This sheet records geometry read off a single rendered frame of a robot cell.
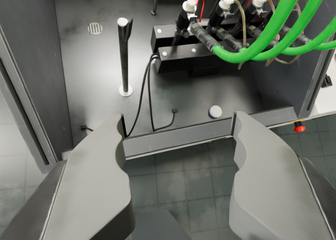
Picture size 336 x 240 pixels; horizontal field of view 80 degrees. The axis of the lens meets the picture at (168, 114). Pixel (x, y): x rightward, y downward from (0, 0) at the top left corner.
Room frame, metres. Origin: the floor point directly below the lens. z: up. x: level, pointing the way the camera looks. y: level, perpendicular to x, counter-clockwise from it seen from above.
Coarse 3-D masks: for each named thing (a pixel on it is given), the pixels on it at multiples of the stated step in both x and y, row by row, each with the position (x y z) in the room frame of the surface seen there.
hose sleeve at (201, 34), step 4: (196, 28) 0.26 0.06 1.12; (200, 28) 0.26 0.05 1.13; (196, 32) 0.25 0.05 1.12; (200, 32) 0.25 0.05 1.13; (204, 32) 0.25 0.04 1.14; (196, 36) 0.25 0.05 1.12; (200, 36) 0.24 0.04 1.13; (204, 36) 0.24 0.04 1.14; (208, 36) 0.24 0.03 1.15; (200, 40) 0.24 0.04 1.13; (204, 40) 0.23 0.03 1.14; (208, 40) 0.23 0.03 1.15; (212, 40) 0.23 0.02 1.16; (204, 44) 0.23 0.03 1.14; (208, 44) 0.22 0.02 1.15; (212, 44) 0.22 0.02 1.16; (216, 44) 0.22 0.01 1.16; (208, 48) 0.22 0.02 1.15; (212, 48) 0.21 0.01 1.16; (212, 52) 0.21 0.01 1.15
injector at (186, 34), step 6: (180, 12) 0.29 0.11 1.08; (186, 12) 0.29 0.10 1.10; (192, 12) 0.30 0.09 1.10; (180, 18) 0.29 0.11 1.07; (186, 18) 0.29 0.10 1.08; (180, 24) 0.29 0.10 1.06; (186, 24) 0.29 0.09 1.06; (180, 30) 0.29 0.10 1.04; (186, 30) 0.29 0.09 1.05; (174, 36) 0.29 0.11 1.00; (180, 36) 0.30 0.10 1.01; (186, 36) 0.28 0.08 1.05; (174, 42) 0.29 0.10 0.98
